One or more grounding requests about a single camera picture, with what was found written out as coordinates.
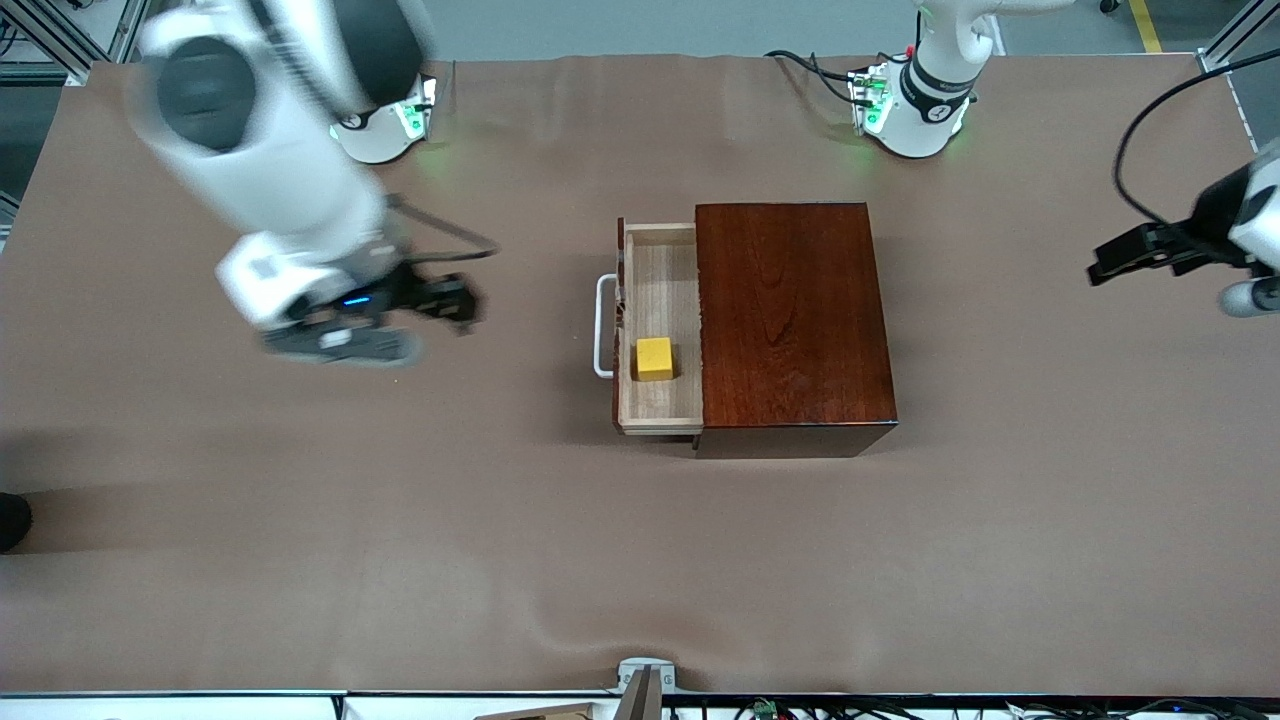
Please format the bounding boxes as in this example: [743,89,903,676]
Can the light wood drawer white handle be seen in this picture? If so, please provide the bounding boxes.
[595,217,706,438]

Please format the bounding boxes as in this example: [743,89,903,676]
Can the brown table cloth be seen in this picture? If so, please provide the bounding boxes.
[0,52,1280,698]

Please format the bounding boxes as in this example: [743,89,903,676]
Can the dark red wooden cabinet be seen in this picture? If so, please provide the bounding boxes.
[693,202,898,459]

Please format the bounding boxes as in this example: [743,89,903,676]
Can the tan cardboard piece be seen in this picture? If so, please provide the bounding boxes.
[475,703,601,720]

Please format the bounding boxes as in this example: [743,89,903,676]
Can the black rounded object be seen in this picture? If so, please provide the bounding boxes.
[0,493,33,553]

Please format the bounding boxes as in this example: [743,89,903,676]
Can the aluminium frame rail with bracket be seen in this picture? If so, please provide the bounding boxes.
[1197,0,1280,76]

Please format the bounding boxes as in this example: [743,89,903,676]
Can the black left arm base cables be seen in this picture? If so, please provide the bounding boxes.
[765,50,881,106]

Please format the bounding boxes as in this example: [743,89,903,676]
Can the grey metal bracket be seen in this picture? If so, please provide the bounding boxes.
[617,657,677,720]

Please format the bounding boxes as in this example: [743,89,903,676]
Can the aluminium frame with dark rails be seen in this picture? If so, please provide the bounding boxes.
[0,0,141,83]

